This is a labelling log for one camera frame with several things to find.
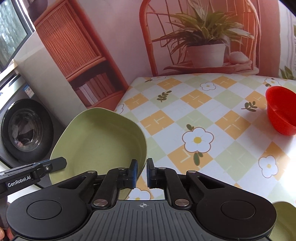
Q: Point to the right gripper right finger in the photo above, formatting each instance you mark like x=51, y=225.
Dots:
x=162, y=177

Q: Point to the red plastic bowl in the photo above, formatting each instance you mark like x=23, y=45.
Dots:
x=281, y=109

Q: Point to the grey front-load washing machine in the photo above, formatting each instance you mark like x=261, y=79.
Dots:
x=29, y=131

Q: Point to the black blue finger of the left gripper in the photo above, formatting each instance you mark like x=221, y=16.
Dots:
x=49, y=166

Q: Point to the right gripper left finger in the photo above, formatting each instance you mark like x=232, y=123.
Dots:
x=120, y=178

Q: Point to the floral checkered tablecloth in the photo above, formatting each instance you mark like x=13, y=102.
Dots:
x=216, y=124

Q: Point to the printed room backdrop cloth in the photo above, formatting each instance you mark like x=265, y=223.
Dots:
x=102, y=46

